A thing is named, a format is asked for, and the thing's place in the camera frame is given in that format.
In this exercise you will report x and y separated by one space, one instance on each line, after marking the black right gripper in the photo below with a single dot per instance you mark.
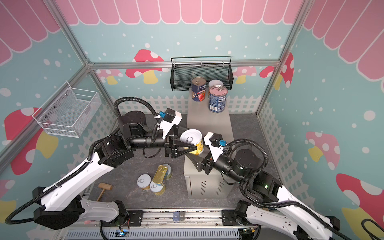
205 165

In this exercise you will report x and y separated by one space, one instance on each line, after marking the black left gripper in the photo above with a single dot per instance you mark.
170 148

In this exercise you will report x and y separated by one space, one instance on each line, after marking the blue label tin can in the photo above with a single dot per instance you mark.
217 98

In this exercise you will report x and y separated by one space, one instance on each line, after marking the dark blue red label can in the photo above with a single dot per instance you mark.
198 87

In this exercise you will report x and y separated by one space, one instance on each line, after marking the orange green plastic-lid can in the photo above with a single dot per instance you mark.
213 83

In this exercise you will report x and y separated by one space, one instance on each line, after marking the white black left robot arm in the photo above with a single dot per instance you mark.
65 206

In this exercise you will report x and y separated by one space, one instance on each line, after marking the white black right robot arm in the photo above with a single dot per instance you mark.
268 203

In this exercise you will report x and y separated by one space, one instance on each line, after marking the grey metal cabinet counter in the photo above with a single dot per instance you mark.
200 185

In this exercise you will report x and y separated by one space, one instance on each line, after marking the green can white lid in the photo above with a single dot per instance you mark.
169 172

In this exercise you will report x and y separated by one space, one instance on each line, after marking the gold rectangular spam tin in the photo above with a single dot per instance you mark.
160 175

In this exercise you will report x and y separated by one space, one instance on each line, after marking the wooden mallet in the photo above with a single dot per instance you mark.
104 187

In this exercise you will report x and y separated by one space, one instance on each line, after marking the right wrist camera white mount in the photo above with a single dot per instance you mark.
216 144

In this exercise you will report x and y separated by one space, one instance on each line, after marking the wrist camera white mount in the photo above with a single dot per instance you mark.
216 144
169 118

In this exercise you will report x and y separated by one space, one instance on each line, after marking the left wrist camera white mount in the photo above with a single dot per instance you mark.
169 118

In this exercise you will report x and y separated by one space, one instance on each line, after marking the small blue device on rail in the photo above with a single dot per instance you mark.
178 216

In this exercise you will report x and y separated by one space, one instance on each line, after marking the black wire mesh basket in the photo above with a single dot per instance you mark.
184 69

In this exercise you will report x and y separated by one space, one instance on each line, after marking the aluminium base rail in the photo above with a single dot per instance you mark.
207 218

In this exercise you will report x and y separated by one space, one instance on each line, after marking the white slotted cable duct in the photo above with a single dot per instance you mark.
173 234

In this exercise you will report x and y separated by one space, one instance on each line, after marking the white wire mesh basket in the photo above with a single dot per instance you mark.
68 112

